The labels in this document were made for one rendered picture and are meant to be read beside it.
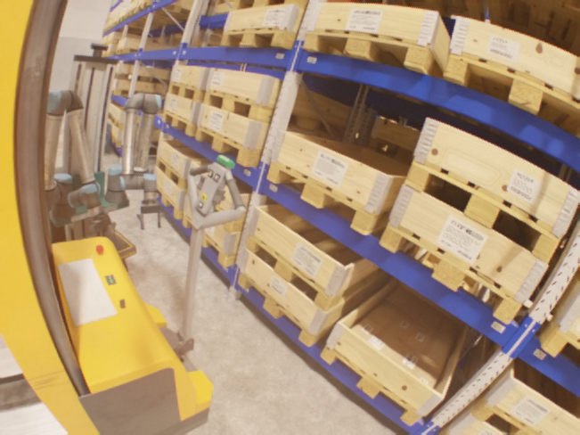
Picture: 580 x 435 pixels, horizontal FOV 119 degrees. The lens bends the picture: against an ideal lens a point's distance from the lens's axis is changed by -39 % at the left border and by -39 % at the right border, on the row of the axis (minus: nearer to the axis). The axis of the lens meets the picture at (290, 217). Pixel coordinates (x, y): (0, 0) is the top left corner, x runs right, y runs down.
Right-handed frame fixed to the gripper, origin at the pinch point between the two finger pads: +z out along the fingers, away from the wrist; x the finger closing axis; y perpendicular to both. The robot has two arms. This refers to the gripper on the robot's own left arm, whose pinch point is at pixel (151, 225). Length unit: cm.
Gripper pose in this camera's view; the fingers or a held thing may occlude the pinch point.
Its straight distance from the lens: 190.4
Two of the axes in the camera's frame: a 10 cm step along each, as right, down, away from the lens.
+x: 5.2, -0.7, 8.5
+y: 8.5, 0.4, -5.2
